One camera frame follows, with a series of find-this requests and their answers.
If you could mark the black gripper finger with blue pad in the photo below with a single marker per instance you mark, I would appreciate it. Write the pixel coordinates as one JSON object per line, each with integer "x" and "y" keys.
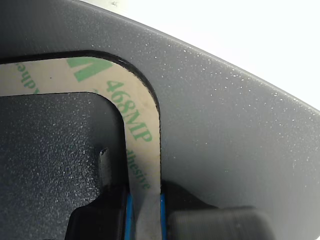
{"x": 215, "y": 225}
{"x": 100, "y": 220}

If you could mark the rectangular frame with beige liner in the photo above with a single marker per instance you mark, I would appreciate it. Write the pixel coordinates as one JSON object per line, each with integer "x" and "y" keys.
{"x": 140, "y": 100}

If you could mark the dark grey textured tray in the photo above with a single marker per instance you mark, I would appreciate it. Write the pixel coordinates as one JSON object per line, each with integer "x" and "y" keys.
{"x": 225, "y": 125}

